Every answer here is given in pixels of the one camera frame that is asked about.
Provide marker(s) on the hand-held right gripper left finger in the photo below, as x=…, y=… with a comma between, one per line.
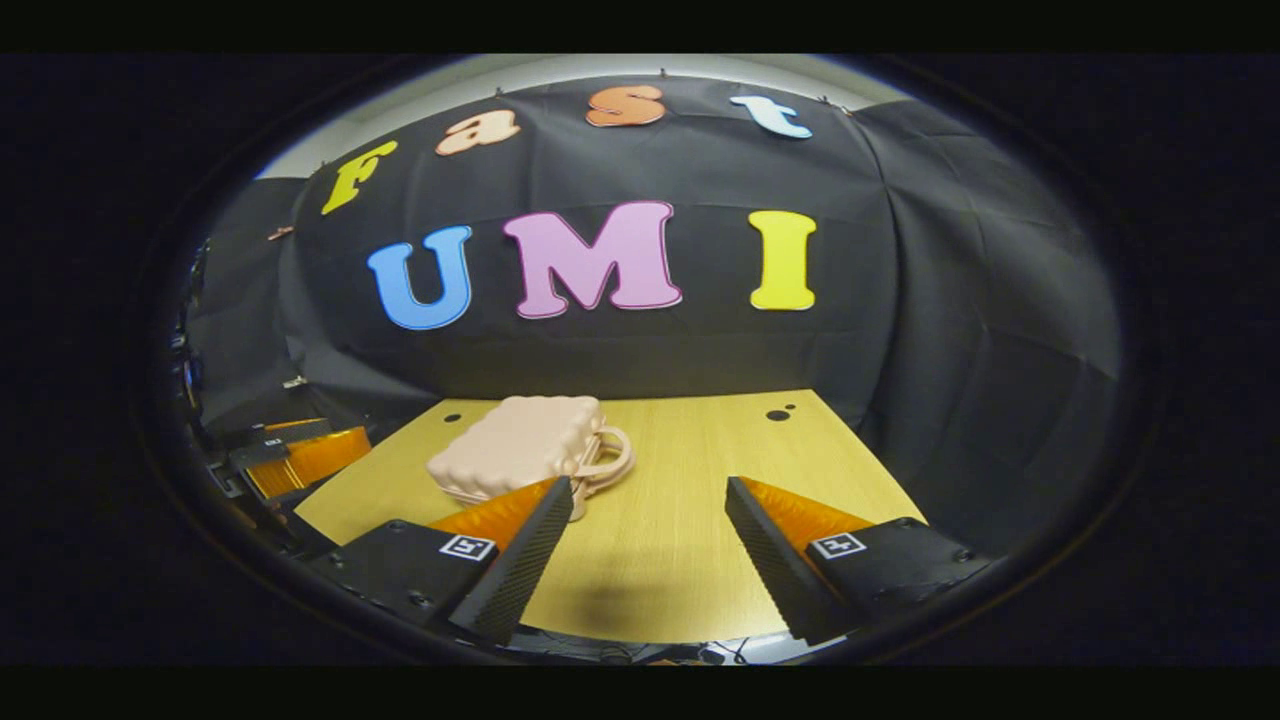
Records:
x=515, y=570

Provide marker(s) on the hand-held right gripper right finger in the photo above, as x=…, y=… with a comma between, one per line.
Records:
x=770, y=565

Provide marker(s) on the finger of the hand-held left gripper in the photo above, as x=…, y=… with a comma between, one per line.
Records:
x=270, y=442
x=315, y=458

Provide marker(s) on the pink suitcase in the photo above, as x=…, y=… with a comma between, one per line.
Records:
x=520, y=445

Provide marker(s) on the copper cloth clip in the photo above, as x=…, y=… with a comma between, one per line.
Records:
x=281, y=232

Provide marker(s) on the black backdrop cloth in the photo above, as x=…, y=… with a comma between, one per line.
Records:
x=640, y=360

